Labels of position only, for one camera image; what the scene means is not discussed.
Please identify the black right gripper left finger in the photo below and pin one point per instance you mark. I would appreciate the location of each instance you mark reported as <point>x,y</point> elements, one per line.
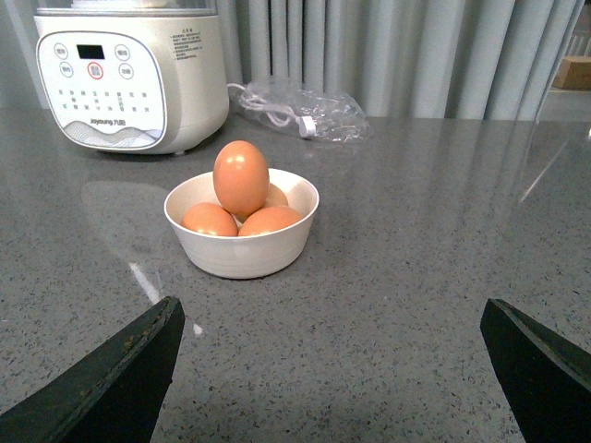
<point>113,394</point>

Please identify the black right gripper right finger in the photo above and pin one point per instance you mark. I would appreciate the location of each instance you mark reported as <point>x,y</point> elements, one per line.
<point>544,377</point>

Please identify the brown egg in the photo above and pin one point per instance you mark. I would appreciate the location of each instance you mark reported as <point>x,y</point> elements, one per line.
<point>241,178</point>

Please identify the brown egg bowl left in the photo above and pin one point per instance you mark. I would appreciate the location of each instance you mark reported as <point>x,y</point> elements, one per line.
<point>210,219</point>

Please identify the brown egg bowl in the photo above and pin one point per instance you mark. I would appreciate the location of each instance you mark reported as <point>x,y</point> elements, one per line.
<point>269,220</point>
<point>210,219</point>

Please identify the brown egg bowl right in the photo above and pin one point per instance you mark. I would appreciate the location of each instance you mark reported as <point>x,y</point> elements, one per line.
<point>269,220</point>

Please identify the pale egg bowl back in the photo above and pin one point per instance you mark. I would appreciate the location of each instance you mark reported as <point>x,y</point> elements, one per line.
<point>275,197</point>

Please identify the cardboard box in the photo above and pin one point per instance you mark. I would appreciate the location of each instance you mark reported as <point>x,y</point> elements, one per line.
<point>573,73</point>

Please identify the white bowl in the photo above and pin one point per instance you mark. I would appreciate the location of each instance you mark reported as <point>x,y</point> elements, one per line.
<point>249,256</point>

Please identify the white Joyoung blender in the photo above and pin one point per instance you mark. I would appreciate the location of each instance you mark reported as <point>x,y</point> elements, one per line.
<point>144,77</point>

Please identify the clear plastic bag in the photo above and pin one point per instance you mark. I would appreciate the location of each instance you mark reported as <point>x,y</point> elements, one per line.
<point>291,108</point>

